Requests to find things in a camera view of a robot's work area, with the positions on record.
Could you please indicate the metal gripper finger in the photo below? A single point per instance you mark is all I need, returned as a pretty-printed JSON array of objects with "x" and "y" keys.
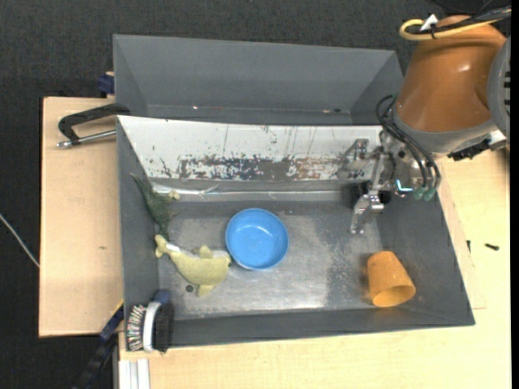
[
  {"x": 367, "y": 209},
  {"x": 357, "y": 158}
]

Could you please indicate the orange cup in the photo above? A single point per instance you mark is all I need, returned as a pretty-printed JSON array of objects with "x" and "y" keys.
[{"x": 389, "y": 278}]

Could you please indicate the blue bowl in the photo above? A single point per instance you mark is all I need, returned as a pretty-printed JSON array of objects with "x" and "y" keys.
[{"x": 257, "y": 239}]

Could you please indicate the small black screw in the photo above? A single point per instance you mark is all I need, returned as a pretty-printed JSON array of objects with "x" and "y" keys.
[{"x": 493, "y": 247}]

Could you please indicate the grey metal bin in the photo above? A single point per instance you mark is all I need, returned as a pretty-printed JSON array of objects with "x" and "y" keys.
[{"x": 284, "y": 298}]

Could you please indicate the yellow-green toy dolphin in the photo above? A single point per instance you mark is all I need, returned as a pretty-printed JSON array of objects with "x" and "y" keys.
[{"x": 198, "y": 268}]

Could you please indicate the dark green toy dinosaur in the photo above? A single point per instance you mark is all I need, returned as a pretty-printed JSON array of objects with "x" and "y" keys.
[{"x": 159, "y": 209}]

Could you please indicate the white brush with black bristles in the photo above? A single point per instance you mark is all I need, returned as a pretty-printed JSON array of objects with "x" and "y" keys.
[{"x": 152, "y": 326}]

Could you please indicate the pale brown cardboard board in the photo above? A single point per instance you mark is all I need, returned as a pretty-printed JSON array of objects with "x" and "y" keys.
[{"x": 77, "y": 217}]

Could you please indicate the black cylinder on white bracket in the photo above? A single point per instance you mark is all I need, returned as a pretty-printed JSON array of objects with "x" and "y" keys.
[{"x": 470, "y": 150}]

